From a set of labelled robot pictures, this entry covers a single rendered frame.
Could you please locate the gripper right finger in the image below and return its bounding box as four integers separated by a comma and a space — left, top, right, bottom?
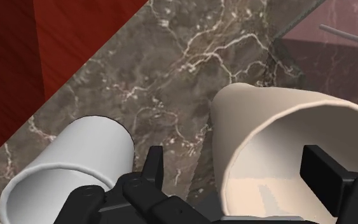
299, 144, 358, 224

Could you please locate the beige tapered cup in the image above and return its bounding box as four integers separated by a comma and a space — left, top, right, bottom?
210, 82, 358, 224

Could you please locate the white cylindrical cup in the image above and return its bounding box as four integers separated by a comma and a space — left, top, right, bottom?
0, 115, 135, 224

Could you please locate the grey curved metal rod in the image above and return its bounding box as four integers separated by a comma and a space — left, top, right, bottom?
319, 24, 358, 48

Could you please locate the recessed sink basin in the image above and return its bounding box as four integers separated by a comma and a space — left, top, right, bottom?
272, 0, 358, 108

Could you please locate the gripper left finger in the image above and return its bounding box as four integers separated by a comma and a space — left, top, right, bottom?
53, 145, 212, 224

